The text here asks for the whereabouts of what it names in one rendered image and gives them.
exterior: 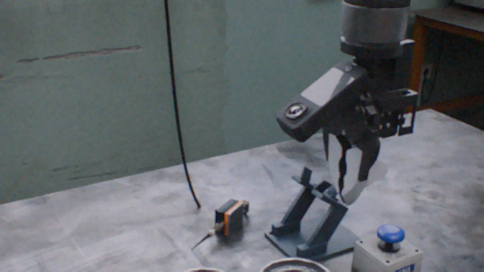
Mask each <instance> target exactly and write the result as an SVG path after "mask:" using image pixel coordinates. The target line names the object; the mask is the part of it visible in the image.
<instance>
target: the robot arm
mask: <svg viewBox="0 0 484 272"><path fill-rule="evenodd" d="M410 3H411V0H343V1H342V6H341V23H340V35H341V41H340V51H341V52H343V53H345V54H347V55H352V56H354V57H355V58H353V62H351V61H349V60H346V59H342V60H341V61H340V62H338V63H337V64H336V65H335V66H334V67H332V68H331V69H330V70H329V71H327V72H326V73H325V74H323V75H322V76H321V77H320V78H319V79H318V80H317V81H316V82H315V83H314V84H313V85H311V86H310V87H309V88H307V89H306V90H305V91H303V92H302V93H301V94H300V95H298V96H297V97H295V98H294V99H293V100H292V101H291V102H290V103H289V104H287V105H286V106H284V107H283V108H282V109H280V110H279V111H278V112H277V113H276V119H277V121H278V123H279V126H280V128H281V130H282V131H283V132H284V133H285V134H287V135H289V136H290V137H291V138H293V139H294V140H296V141H297V142H306V141H307V140H308V139H310V138H311V137H312V136H313V135H314V134H315V133H316V132H318V131H319V130H320V129H321V128H323V144H324V149H325V154H326V161H328V167H329V171H330V174H331V178H332V180H333V184H334V186H335V188H336V192H337V194H338V195H339V198H340V200H341V202H342V203H344V204H345V205H347V206H349V205H352V204H353V203H354V202H355V201H356V200H357V199H358V198H359V197H360V195H361V193H362V192H363V190H364V188H366V187H367V186H369V185H371V184H372V183H374V182H376V181H378V180H380V179H381V178H383V177H384V176H385V175H386V174H387V170H388V163H387V162H386V161H384V160H380V159H379V158H378V155H379V153H380V140H379V138H382V139H385V138H388V137H393V136H395V135H396V134H397V130H398V137H401V136H404V135H409V134H413V129H414V124H415V118H416V109H417V103H418V93H416V92H415V91H412V90H410V89H409V83H410V78H411V67H412V62H413V61H412V57H413V46H414V41H412V40H405V41H404V39H405V38H406V33H407V28H408V18H409V11H410V6H411V5H410ZM407 106H413V111H412V117H411V125H408V126H404V127H403V125H405V119H406V117H404V114H405V108H406V107H407Z"/></svg>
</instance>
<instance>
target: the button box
mask: <svg viewBox="0 0 484 272"><path fill-rule="evenodd" d="M422 257H423V252H422V251H421V250H419V249H418V248H416V247H415V246H413V245H412V244H410V243H409V242H407V241H406V240H404V241H402V242H400V243H396V244H393V246H392V247H388V246H386V245H385V242H383V241H381V240H380V239H379V238H378V237H377V235H373V236H370V237H366V238H364V239H361V240H357V241H355V244H354V250H353V256H352V263H351V266H352V267H353V268H354V269H355V270H357V271H358V272H420V270H421V262H422Z"/></svg>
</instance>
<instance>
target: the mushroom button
mask: <svg viewBox="0 0 484 272"><path fill-rule="evenodd" d="M376 235H377V237H378V238H379V239H380V240H381V241H383V242H385V245H386V246H388V247H392V246H393V244H396V243H400V242H402V241H404V237H405V234H404V231H403V229H402V228H400V227H399V226H397V225H392V224H383V225H381V226H380V227H379V228H378V229H377V234H376Z"/></svg>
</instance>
